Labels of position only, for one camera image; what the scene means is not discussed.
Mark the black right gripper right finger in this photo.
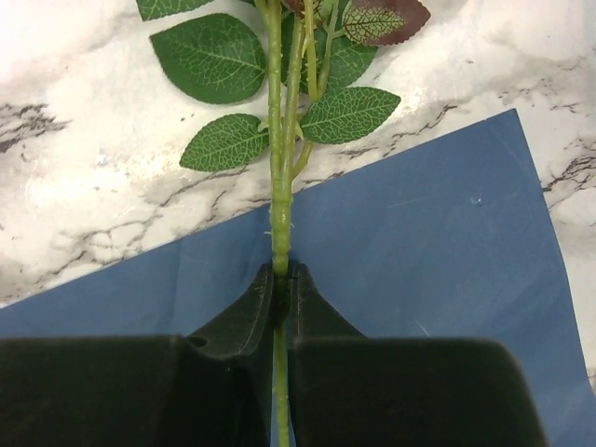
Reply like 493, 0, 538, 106
288, 264, 548, 446

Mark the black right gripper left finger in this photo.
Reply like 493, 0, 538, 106
1, 265, 274, 446

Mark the dark blue wrapping paper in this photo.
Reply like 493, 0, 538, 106
1, 110, 595, 446

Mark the pale pink flower stem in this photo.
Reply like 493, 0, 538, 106
151, 1, 431, 446

